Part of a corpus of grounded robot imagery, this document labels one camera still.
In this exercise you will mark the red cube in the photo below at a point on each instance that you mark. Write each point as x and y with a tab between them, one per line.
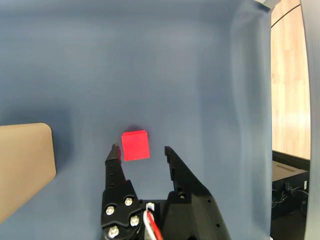
135	146

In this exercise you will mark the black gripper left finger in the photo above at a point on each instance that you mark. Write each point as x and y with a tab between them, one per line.
117	195

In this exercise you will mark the square metal tin container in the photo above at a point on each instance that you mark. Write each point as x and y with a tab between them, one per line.
22	162

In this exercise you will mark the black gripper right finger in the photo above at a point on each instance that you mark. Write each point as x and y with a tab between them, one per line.
192	200

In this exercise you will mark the dark blue table mat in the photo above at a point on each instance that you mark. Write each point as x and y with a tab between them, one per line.
125	62

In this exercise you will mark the black computer case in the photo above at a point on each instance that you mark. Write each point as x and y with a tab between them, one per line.
287	180

